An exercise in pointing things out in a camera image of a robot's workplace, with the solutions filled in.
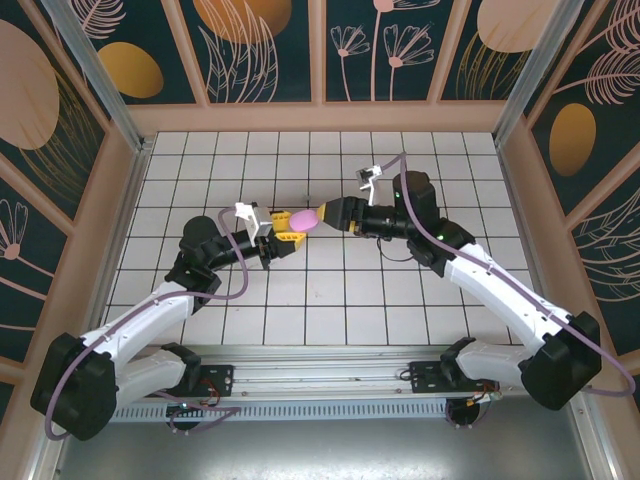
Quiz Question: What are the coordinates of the perforated metal cable duct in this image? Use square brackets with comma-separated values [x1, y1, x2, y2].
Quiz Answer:
[107, 401, 454, 422]

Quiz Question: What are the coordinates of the red and black wire bundle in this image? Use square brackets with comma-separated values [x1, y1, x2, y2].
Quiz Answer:
[198, 380, 222, 407]
[468, 377, 502, 402]

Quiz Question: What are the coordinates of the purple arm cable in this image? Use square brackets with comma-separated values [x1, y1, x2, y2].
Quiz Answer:
[44, 207, 251, 441]
[378, 152, 635, 397]

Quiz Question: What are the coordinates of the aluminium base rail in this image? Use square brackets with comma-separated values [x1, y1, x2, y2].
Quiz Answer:
[122, 343, 594, 401]

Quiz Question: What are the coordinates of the aluminium side rail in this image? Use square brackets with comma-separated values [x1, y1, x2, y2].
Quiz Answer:
[497, 142, 619, 480]
[24, 142, 151, 480]

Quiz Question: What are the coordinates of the earbuds charging case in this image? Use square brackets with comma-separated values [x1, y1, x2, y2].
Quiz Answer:
[289, 209, 320, 233]

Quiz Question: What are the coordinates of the grey metal sheet panel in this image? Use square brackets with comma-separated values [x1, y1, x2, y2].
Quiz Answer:
[49, 418, 601, 480]

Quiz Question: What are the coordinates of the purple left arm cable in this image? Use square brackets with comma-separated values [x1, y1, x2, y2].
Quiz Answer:
[44, 207, 251, 441]

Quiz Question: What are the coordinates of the aluminium corner post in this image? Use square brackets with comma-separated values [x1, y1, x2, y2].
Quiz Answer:
[39, 0, 154, 154]
[492, 0, 586, 146]

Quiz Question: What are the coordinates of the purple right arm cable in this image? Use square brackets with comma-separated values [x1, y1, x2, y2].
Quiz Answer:
[378, 152, 635, 397]

